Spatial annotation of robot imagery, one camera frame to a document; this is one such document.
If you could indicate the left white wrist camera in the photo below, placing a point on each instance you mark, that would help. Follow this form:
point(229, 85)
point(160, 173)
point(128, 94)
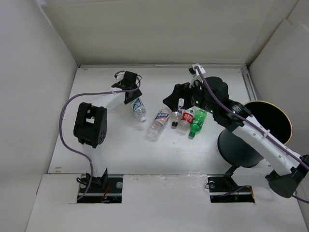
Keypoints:
point(119, 75)

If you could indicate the dark bin with gold rim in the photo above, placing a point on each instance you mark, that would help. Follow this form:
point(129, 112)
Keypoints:
point(237, 152)

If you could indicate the clear bottle blue orange label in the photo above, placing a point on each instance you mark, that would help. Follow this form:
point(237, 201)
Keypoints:
point(158, 124)

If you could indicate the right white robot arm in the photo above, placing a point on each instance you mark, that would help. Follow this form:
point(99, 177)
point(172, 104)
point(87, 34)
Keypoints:
point(211, 94)

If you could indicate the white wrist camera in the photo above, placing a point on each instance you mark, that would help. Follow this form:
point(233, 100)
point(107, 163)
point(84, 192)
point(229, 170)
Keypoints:
point(119, 75)
point(195, 70)

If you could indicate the green plastic bottle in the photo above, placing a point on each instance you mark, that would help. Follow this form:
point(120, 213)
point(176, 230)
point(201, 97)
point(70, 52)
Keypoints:
point(197, 123)

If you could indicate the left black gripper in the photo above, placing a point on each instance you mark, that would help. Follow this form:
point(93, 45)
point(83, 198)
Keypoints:
point(136, 94)

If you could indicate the clear bottle green blue label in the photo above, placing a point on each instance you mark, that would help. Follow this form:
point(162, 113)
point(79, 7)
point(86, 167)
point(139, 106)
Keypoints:
point(139, 110)

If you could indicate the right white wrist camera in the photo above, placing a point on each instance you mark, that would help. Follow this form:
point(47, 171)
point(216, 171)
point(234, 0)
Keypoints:
point(195, 70)

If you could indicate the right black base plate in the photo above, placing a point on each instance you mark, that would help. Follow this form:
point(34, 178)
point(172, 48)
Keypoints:
point(223, 189)

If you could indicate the clear bottle black label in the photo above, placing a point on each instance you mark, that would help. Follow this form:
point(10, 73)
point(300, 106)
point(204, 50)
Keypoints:
point(176, 116)

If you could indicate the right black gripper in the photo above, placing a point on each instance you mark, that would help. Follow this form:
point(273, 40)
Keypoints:
point(172, 99)

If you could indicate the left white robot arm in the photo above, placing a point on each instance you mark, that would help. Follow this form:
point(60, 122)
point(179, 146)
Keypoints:
point(90, 126)

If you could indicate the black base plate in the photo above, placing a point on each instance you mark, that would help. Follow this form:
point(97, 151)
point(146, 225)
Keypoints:
point(111, 194)
point(223, 189)

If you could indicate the clear bottle red label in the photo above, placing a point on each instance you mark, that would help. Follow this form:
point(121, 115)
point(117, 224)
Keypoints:
point(186, 120)

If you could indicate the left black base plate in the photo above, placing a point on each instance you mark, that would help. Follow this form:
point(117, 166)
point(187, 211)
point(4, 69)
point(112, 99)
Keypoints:
point(111, 194)

